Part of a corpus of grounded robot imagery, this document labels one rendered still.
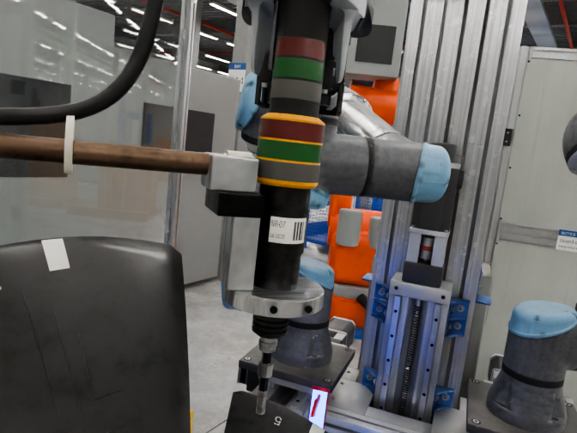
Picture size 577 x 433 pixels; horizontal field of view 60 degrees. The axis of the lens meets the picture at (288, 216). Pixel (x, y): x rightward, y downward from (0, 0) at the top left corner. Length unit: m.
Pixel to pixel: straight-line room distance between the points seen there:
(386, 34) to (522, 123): 2.38
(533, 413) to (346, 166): 0.71
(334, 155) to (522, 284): 1.70
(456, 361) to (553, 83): 1.25
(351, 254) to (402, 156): 3.68
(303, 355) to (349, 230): 3.07
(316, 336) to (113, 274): 0.77
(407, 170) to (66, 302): 0.40
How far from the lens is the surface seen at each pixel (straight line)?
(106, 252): 0.48
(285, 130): 0.32
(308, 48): 0.33
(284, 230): 0.32
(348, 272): 4.32
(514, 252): 2.19
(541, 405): 1.14
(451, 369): 1.32
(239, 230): 0.32
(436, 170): 0.63
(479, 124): 1.23
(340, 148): 0.59
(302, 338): 1.16
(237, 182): 0.31
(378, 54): 4.33
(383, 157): 0.61
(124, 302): 0.45
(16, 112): 0.31
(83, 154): 0.31
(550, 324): 1.09
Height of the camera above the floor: 1.54
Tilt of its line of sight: 8 degrees down
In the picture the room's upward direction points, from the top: 6 degrees clockwise
